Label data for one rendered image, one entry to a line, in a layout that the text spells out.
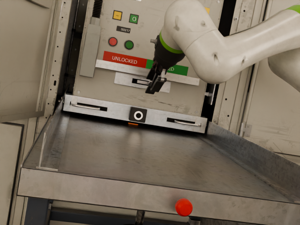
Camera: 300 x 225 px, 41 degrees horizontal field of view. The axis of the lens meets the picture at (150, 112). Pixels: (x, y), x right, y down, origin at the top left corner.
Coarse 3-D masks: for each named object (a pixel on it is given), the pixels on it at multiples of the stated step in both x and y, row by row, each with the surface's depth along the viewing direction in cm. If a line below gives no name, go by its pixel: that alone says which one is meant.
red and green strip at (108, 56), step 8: (104, 56) 144; (112, 56) 144; (120, 56) 144; (128, 56) 145; (128, 64) 145; (136, 64) 146; (144, 64) 146; (168, 72) 148; (176, 72) 149; (184, 72) 149
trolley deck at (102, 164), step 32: (96, 128) 129; (128, 128) 142; (32, 160) 78; (64, 160) 82; (96, 160) 87; (128, 160) 93; (160, 160) 99; (192, 160) 107; (224, 160) 115; (32, 192) 73; (64, 192) 74; (96, 192) 75; (128, 192) 76; (160, 192) 77; (192, 192) 79; (224, 192) 80; (256, 192) 85; (256, 224) 82; (288, 224) 83
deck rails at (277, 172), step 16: (48, 128) 78; (64, 128) 116; (48, 144) 89; (208, 144) 138; (224, 144) 133; (240, 144) 121; (256, 144) 110; (48, 160) 78; (240, 160) 118; (256, 160) 109; (272, 160) 100; (288, 160) 93; (256, 176) 101; (272, 176) 99; (288, 176) 92; (288, 192) 89
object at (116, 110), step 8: (80, 96) 143; (64, 104) 142; (80, 104) 143; (88, 104) 144; (96, 104) 144; (104, 104) 145; (112, 104) 145; (120, 104) 146; (128, 104) 147; (80, 112) 144; (88, 112) 144; (96, 112) 145; (104, 112) 145; (112, 112) 146; (120, 112) 146; (128, 112) 146; (152, 112) 148; (160, 112) 149; (168, 112) 149; (128, 120) 147; (152, 120) 148; (160, 120) 149; (168, 120) 150; (176, 120) 150; (184, 120) 151; (192, 120) 151; (176, 128) 150; (184, 128) 151; (192, 128) 151; (200, 128) 152
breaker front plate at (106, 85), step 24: (120, 0) 142; (144, 0) 143; (168, 0) 145; (216, 0) 148; (120, 24) 143; (144, 24) 144; (216, 24) 149; (120, 48) 144; (144, 48) 146; (96, 72) 144; (120, 72) 144; (192, 72) 150; (96, 96) 145; (120, 96) 146; (144, 96) 148; (168, 96) 149; (192, 96) 151
